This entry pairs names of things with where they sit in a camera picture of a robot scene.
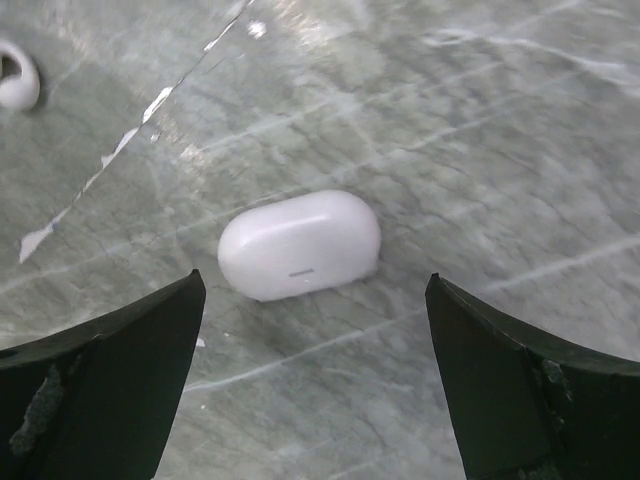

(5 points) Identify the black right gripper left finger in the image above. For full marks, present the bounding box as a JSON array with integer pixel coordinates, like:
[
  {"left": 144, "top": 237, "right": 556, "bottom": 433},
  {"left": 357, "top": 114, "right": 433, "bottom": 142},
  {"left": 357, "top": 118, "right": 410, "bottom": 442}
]
[{"left": 1, "top": 270, "right": 206, "bottom": 479}]

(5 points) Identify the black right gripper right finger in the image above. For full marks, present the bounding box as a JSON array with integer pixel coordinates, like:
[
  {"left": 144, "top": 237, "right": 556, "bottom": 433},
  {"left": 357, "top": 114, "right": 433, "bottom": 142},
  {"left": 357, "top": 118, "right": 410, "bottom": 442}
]
[{"left": 425, "top": 274, "right": 639, "bottom": 480}]

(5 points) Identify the white oval charging case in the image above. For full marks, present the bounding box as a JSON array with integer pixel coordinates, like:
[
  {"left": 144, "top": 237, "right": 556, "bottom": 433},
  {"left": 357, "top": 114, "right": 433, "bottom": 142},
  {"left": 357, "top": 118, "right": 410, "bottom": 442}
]
[{"left": 217, "top": 190, "right": 382, "bottom": 302}]

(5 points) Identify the white clip earbud right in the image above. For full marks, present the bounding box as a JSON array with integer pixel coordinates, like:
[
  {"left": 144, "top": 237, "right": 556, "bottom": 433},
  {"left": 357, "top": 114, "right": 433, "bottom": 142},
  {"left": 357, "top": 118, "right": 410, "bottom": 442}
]
[{"left": 1, "top": 38, "right": 40, "bottom": 111}]

